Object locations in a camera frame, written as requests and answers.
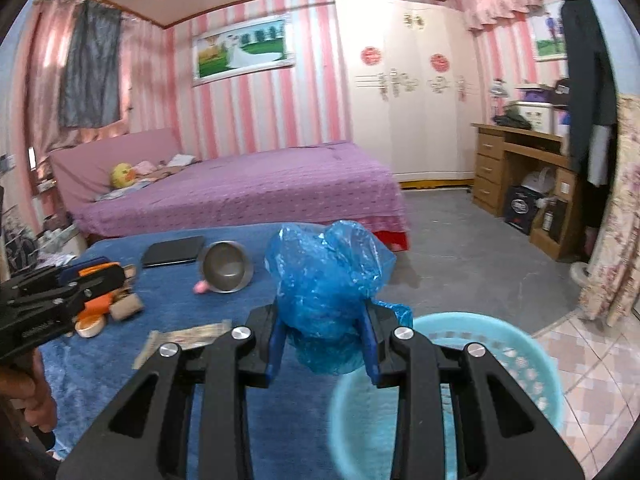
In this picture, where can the dark clothes heap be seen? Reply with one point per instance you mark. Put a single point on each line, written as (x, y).
(510, 121)

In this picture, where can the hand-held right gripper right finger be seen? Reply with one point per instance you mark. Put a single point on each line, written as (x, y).
(371, 350)

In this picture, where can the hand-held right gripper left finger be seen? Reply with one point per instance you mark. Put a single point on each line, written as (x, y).
(276, 355)

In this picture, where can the crumpled paper strip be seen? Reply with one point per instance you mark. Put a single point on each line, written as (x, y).
(190, 335)

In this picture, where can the light blue plastic basket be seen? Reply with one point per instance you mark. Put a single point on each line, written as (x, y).
(520, 365)

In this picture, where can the wooden desk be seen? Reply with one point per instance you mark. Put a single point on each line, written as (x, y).
(492, 160)

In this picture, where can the person's left hand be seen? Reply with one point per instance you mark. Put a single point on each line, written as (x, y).
(35, 400)

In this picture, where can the white storage box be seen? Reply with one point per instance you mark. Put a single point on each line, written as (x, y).
(535, 117)

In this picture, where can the pink window curtain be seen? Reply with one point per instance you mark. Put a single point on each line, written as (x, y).
(45, 70)

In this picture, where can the dark grey hanging cloth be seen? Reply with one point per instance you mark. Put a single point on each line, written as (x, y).
(90, 65)

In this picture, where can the red cloth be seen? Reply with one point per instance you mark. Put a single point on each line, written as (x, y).
(392, 240)

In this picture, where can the white wardrobe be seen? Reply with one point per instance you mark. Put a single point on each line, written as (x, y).
(410, 125)

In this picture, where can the tape roll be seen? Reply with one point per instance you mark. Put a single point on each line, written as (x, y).
(90, 328)

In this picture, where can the large framed wall poster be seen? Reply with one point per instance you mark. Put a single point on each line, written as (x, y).
(245, 47)

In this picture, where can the yellow plush duck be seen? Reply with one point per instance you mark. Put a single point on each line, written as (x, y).
(122, 176)

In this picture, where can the floral curtain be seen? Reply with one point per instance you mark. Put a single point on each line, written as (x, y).
(615, 220)

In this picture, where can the purple bed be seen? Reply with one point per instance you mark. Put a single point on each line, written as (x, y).
(260, 185)

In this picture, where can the dark hanging coat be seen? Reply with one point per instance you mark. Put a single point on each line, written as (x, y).
(587, 90)

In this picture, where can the black flat case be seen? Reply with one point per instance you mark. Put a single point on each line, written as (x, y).
(172, 251)

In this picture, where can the blue plastic bag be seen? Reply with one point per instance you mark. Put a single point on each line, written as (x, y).
(325, 280)

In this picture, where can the black box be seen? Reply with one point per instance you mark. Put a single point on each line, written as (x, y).
(521, 210)

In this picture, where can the blue fleece blanket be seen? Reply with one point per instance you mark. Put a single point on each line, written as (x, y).
(165, 300)

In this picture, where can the small wall poster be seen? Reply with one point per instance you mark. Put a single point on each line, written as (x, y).
(547, 35)

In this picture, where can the pink clothes pile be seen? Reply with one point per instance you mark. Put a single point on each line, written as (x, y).
(150, 166)

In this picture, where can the pink steel-lined mug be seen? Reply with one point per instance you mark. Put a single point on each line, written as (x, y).
(225, 267)

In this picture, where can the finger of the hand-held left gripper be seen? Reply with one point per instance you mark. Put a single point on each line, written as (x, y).
(95, 272)
(82, 292)

